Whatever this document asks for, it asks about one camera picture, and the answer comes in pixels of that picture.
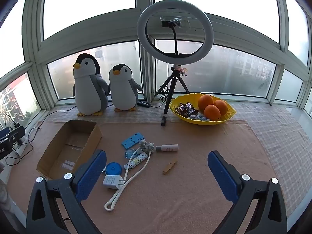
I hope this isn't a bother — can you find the cardboard box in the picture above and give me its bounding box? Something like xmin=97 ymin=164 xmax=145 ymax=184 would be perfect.
xmin=36 ymin=120 xmax=103 ymax=180

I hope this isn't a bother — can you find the white ring light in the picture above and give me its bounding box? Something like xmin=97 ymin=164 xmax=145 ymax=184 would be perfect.
xmin=137 ymin=0 xmax=214 ymax=65

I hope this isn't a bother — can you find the black tripod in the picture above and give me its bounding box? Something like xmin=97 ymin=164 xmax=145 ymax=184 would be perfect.
xmin=155 ymin=65 xmax=190 ymax=114

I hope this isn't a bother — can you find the pink lotion bottle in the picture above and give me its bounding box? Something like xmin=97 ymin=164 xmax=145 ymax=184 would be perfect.
xmin=155 ymin=144 xmax=179 ymax=153

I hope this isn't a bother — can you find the blue phone stand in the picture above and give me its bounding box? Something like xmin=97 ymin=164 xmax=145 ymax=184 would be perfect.
xmin=121 ymin=132 xmax=141 ymax=150

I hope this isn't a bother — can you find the white patterned tube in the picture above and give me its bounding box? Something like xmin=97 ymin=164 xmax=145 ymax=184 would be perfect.
xmin=124 ymin=152 xmax=148 ymax=170

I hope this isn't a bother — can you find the small penguin plush toy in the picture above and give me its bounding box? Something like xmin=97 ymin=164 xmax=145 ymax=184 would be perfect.
xmin=107 ymin=64 xmax=143 ymax=113

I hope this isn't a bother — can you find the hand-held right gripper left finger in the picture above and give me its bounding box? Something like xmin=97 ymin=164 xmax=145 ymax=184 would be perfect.
xmin=26 ymin=149 xmax=108 ymax=234

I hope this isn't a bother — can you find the white handled grey ball massager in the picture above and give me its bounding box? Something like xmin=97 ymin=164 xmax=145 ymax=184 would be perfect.
xmin=104 ymin=139 xmax=156 ymax=211

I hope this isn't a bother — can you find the white power adapter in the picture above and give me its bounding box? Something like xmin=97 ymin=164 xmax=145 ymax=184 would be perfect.
xmin=102 ymin=174 xmax=126 ymax=190

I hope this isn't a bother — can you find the orange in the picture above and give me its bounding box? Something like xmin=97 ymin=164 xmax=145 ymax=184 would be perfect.
xmin=213 ymin=100 xmax=228 ymax=116
xmin=198 ymin=95 xmax=214 ymax=113
xmin=204 ymin=105 xmax=221 ymax=121

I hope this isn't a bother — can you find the large penguin plush toy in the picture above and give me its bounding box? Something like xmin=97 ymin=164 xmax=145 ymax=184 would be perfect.
xmin=72 ymin=53 xmax=109 ymax=117

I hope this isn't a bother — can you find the white window frame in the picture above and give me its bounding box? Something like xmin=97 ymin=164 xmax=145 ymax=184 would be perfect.
xmin=0 ymin=0 xmax=312 ymax=117

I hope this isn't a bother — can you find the white power strip with chargers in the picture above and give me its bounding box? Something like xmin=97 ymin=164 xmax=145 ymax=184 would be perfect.
xmin=5 ymin=127 xmax=42 ymax=166

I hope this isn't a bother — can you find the black ring light cable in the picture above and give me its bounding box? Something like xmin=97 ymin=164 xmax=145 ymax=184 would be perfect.
xmin=36 ymin=105 xmax=82 ymax=130

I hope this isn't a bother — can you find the peach blanket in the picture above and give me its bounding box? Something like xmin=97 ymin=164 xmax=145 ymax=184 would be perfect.
xmin=7 ymin=119 xmax=293 ymax=234

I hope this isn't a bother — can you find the yellow bowl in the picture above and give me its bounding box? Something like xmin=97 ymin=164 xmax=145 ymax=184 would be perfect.
xmin=169 ymin=93 xmax=237 ymax=126

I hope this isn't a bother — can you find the pile of wrapped candies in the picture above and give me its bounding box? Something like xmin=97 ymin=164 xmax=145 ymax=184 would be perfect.
xmin=174 ymin=102 xmax=210 ymax=121

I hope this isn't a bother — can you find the black webcam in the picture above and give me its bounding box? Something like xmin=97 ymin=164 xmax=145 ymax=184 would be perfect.
xmin=160 ymin=17 xmax=191 ymax=30

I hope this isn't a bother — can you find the checked cloth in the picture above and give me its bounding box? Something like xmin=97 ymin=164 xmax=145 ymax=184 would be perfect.
xmin=39 ymin=102 xmax=312 ymax=221

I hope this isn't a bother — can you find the black power bank cable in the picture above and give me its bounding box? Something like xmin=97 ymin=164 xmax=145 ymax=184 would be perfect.
xmin=4 ymin=114 xmax=20 ymax=128

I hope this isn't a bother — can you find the blue round case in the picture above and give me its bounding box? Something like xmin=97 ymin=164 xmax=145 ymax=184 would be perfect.
xmin=106 ymin=162 xmax=122 ymax=176

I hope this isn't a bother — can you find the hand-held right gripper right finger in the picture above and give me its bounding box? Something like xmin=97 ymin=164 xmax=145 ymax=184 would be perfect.
xmin=207 ymin=150 xmax=293 ymax=234

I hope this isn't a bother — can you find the wooden clothespin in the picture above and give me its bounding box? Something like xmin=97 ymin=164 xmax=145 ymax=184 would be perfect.
xmin=163 ymin=160 xmax=178 ymax=175

